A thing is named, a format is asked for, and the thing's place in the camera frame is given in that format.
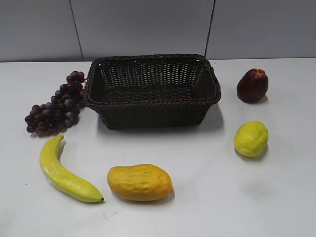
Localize purple red grape bunch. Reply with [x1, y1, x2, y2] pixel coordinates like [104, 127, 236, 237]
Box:
[25, 71, 85, 137]

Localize dark woven wicker basket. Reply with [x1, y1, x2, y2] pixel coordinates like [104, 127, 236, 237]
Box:
[83, 54, 221, 129]

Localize orange yellow mango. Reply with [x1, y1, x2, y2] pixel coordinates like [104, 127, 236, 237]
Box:
[107, 164, 173, 201]

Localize yellow lemon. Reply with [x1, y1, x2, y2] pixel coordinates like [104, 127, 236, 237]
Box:
[234, 121, 269, 158]

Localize yellow banana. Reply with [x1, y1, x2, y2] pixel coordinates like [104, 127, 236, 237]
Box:
[39, 135, 104, 203]

